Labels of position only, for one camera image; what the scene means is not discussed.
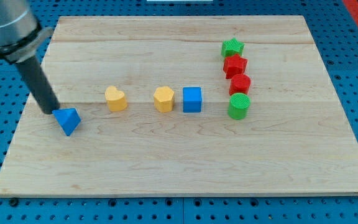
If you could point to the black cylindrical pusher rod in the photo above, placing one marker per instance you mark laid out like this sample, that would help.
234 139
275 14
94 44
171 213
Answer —
38 84

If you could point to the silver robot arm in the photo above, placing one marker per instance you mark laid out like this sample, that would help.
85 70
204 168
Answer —
20 36

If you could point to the yellow heart block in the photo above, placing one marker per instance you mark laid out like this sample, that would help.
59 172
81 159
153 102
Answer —
115 99

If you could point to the blue cube block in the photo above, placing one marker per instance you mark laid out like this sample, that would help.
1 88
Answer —
192 99

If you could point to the blue triangle block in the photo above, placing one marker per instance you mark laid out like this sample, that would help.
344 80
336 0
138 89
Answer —
68 119

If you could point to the yellow hexagon block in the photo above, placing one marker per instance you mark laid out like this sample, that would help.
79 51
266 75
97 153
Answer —
164 99

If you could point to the light wooden board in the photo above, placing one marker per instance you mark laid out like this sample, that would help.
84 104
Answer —
294 141

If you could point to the green star block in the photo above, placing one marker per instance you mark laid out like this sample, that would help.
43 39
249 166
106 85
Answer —
232 47

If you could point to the red star block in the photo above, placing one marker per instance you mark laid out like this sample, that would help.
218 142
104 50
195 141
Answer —
234 65

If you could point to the red cylinder block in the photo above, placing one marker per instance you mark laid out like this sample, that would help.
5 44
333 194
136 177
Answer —
240 83

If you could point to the green cylinder block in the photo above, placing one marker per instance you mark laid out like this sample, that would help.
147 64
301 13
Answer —
238 106

